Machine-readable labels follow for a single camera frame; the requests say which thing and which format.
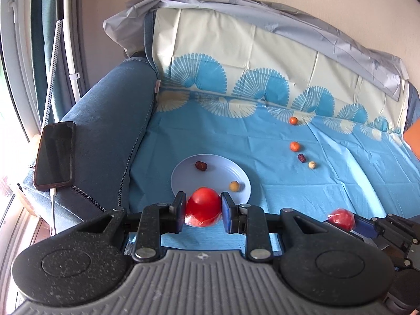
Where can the red plastic-wrapped fruit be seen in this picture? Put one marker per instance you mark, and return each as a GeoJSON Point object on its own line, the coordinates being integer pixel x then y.
{"type": "Point", "coordinates": [203, 205]}
{"type": "Point", "coordinates": [343, 218]}

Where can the blue fan-print tablecloth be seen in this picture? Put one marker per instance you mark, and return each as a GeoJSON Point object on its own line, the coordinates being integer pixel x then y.
{"type": "Point", "coordinates": [279, 187]}

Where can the grey cover sheet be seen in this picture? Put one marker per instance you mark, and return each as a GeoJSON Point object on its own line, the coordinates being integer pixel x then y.
{"type": "Point", "coordinates": [246, 10]}

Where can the dark red jujube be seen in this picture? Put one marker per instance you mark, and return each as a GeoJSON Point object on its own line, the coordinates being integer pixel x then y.
{"type": "Point", "coordinates": [301, 158]}
{"type": "Point", "coordinates": [200, 166]}

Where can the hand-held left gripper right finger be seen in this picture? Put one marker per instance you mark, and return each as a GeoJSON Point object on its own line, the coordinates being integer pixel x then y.
{"type": "Point", "coordinates": [228, 213]}

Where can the white stand pole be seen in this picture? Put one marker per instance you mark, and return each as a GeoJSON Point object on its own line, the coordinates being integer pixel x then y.
{"type": "Point", "coordinates": [71, 39]}

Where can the blue fabric sofa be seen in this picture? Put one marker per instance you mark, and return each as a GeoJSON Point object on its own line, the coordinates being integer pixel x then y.
{"type": "Point", "coordinates": [108, 111]}

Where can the light blue plate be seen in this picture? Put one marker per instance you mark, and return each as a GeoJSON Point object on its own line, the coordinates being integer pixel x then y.
{"type": "Point", "coordinates": [216, 172]}

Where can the white window frame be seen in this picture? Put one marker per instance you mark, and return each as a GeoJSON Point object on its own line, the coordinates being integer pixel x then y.
{"type": "Point", "coordinates": [16, 55]}

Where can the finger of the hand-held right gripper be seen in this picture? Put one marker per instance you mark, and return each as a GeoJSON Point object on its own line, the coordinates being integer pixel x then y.
{"type": "Point", "coordinates": [364, 227]}
{"type": "Point", "coordinates": [359, 237]}

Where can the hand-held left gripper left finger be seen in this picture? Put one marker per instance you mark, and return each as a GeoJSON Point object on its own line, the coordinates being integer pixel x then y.
{"type": "Point", "coordinates": [179, 212]}

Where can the orange cushion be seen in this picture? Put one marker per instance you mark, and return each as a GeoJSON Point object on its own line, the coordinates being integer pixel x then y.
{"type": "Point", "coordinates": [414, 141]}

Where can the small pale round fruit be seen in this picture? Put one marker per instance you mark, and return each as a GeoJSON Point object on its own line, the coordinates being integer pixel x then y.
{"type": "Point", "coordinates": [234, 186]}
{"type": "Point", "coordinates": [312, 165]}

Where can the black smartphone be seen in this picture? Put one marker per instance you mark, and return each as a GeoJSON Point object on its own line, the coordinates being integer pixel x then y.
{"type": "Point", "coordinates": [54, 157]}

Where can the teal curtain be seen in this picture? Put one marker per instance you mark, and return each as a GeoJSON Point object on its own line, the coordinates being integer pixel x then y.
{"type": "Point", "coordinates": [39, 39]}

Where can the small orange tangerine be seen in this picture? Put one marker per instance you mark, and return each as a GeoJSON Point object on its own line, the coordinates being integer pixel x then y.
{"type": "Point", "coordinates": [293, 120]}
{"type": "Point", "coordinates": [295, 146]}

